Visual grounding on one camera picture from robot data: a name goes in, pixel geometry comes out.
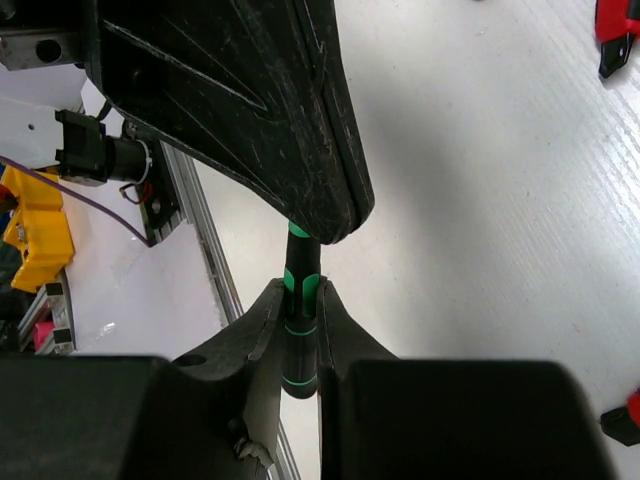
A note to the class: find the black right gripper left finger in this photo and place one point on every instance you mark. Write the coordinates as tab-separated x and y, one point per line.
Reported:
238	375

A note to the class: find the green black screwdriver front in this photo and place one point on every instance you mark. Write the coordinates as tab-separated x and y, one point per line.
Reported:
301	280

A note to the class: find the yellow plastic block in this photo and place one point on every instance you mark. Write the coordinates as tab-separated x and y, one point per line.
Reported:
38	229

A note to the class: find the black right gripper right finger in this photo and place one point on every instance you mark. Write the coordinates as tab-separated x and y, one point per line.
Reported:
254	89

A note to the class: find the aluminium frame rail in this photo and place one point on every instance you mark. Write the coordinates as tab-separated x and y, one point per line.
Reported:
196	210

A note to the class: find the red knife right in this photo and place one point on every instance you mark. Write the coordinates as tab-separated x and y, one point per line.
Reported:
616	30

